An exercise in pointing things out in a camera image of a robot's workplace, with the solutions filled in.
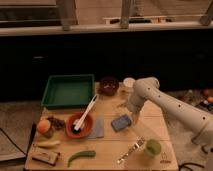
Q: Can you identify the blue sponge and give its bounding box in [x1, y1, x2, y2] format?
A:
[111, 114, 131, 132]

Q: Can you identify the white spatula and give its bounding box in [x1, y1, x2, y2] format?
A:
[74, 94, 99, 131]

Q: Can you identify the yellow banana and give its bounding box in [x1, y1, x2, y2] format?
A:
[34, 140, 61, 148]

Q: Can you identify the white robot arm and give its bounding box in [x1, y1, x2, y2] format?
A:
[126, 77, 213, 171]

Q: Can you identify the grey cloth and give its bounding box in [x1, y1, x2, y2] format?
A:
[88, 117, 104, 139]

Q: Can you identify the green plastic tray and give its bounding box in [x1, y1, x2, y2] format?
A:
[41, 74, 95, 109]

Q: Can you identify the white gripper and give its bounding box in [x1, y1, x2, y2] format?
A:
[126, 93, 145, 125]

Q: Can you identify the orange bowl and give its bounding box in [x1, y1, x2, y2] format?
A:
[65, 111, 95, 140]

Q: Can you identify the green cup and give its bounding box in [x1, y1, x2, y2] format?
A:
[144, 139, 162, 157]

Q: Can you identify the brown wooden block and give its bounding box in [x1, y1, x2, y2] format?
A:
[32, 149, 60, 166]

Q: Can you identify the white cup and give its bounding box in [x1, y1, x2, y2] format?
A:
[123, 77, 135, 92]

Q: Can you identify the brown grape bunch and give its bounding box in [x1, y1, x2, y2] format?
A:
[48, 116, 65, 130]

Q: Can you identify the orange fruit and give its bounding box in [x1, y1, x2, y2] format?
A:
[36, 119, 51, 134]

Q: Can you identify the green chili pepper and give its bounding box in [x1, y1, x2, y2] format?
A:
[67, 150, 96, 167]

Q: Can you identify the black cable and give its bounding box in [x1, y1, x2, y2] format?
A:
[0, 127, 27, 156]

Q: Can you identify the dark red bowl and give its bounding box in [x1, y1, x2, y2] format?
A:
[99, 77, 119, 96]

